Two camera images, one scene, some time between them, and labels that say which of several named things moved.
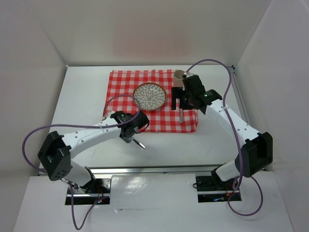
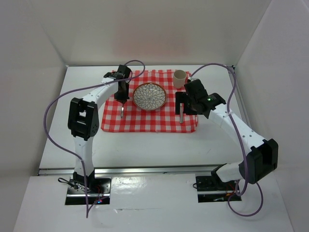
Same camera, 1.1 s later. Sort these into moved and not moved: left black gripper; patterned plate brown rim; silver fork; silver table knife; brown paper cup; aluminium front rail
Moved: left black gripper; silver fork
Not moved: silver table knife; aluminium front rail; patterned plate brown rim; brown paper cup
